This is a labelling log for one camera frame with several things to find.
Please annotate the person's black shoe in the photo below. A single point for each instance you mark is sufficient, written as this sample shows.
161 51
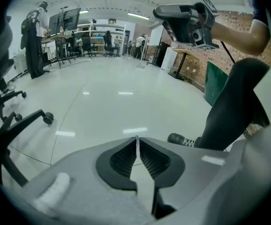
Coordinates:
176 138

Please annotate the black mesh chair with headrest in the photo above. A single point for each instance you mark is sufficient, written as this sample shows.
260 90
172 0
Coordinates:
47 118

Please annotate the person's dark striped top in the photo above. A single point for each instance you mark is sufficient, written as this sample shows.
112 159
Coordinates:
258 8

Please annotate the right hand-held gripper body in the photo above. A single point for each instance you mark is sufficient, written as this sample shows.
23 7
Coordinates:
203 37

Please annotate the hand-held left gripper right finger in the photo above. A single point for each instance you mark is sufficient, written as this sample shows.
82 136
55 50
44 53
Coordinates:
203 165

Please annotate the wooden desk with black leg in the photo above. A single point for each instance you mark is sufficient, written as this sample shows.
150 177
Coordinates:
184 51

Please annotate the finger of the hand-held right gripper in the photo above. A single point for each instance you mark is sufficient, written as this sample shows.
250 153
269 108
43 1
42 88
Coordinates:
180 24

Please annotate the green panel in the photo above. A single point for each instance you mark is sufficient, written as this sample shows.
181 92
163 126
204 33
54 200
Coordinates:
214 83

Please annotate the black cabinet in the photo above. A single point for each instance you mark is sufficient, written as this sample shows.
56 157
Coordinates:
161 55

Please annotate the white low cabinet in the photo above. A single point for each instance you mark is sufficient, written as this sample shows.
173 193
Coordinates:
19 64

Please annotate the whiteboard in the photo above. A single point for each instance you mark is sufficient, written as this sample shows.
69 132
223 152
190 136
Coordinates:
155 35

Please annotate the person's leg in dark trousers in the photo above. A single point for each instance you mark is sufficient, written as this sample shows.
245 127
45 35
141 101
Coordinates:
231 102

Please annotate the black office chair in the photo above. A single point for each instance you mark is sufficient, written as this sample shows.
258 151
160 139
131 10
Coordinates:
107 41
23 94
86 42

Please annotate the white shelving unit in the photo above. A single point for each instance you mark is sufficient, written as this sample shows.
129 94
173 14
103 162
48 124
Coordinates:
116 27

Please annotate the wooden table with black legs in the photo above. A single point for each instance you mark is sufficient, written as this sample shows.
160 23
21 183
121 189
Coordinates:
55 37

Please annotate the black dual computer monitors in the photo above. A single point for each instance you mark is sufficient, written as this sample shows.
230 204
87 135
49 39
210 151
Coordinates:
65 20

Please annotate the person's right forearm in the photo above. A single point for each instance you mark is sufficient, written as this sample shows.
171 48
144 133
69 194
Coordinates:
243 39

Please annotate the ceiling light panel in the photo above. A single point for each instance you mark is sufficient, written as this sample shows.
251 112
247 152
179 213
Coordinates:
137 16
84 11

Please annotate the white pole with base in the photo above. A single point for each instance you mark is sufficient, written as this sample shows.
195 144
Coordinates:
140 66

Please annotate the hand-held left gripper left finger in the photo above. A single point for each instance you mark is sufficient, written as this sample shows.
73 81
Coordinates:
79 165

